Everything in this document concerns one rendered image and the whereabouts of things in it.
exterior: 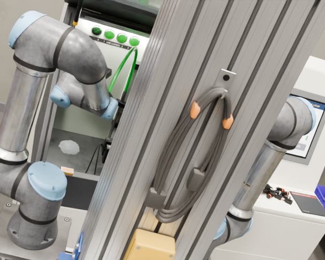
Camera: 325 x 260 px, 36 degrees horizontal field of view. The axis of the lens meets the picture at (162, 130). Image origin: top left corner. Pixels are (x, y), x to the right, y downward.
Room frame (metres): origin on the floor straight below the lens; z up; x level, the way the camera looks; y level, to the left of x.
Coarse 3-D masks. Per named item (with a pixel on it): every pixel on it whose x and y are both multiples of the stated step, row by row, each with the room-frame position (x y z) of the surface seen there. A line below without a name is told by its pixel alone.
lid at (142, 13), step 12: (72, 0) 2.05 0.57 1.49; (84, 0) 2.02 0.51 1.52; (96, 0) 1.98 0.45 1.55; (108, 0) 2.01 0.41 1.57; (120, 0) 1.98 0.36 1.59; (132, 0) 1.95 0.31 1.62; (144, 0) 1.92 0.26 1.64; (156, 0) 1.90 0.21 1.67; (96, 12) 2.15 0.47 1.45; (108, 12) 2.13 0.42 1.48; (120, 12) 2.09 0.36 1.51; (132, 12) 2.06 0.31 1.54; (144, 12) 2.06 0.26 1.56; (156, 12) 2.05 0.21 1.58; (144, 24) 2.20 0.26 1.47
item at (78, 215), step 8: (64, 208) 1.63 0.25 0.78; (72, 208) 1.64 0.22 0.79; (64, 216) 1.63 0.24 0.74; (72, 216) 1.64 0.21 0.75; (80, 216) 1.66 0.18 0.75; (72, 224) 1.65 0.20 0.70; (80, 224) 1.66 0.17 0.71; (72, 232) 1.65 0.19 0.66; (72, 240) 1.66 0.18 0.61; (72, 248) 1.66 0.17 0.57
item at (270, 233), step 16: (320, 64) 2.43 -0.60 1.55; (304, 80) 2.27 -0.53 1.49; (320, 80) 2.30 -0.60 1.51; (320, 144) 2.28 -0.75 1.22; (320, 160) 2.27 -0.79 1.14; (272, 176) 2.17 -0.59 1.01; (288, 176) 2.20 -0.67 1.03; (304, 176) 2.23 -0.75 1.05; (256, 224) 1.92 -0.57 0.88; (272, 224) 1.94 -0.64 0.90; (288, 224) 1.97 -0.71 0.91; (304, 224) 2.00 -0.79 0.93; (320, 224) 2.02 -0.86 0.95; (240, 240) 1.91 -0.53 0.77; (256, 240) 1.93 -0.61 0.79; (272, 240) 1.96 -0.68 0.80; (288, 240) 1.99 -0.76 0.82; (304, 240) 2.01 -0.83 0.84; (224, 256) 1.89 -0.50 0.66; (240, 256) 1.92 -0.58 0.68; (256, 256) 1.95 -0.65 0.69; (272, 256) 1.98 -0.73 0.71; (288, 256) 2.00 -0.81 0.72; (304, 256) 2.03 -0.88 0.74
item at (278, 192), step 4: (268, 184) 2.04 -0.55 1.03; (264, 188) 2.02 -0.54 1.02; (268, 188) 2.03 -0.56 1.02; (272, 188) 2.08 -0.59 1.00; (276, 188) 2.06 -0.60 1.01; (280, 188) 2.07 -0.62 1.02; (268, 192) 2.03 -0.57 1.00; (272, 192) 2.03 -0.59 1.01; (276, 192) 2.05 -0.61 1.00; (280, 192) 2.05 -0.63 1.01; (284, 192) 2.06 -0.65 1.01; (288, 192) 2.08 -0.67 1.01; (268, 196) 2.00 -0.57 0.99; (272, 196) 2.02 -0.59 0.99; (276, 196) 2.04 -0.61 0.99; (280, 196) 2.04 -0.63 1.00; (284, 196) 2.06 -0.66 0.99; (288, 196) 2.07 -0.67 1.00; (284, 200) 2.04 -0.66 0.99; (288, 200) 2.03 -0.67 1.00
